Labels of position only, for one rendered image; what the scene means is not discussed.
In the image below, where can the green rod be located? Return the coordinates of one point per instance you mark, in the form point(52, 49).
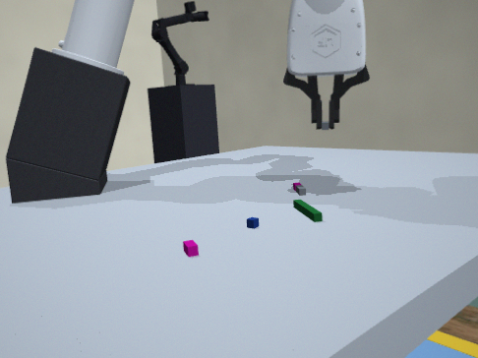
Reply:
point(307, 210)

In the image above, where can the small blue cube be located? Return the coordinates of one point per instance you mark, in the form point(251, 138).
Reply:
point(252, 222)

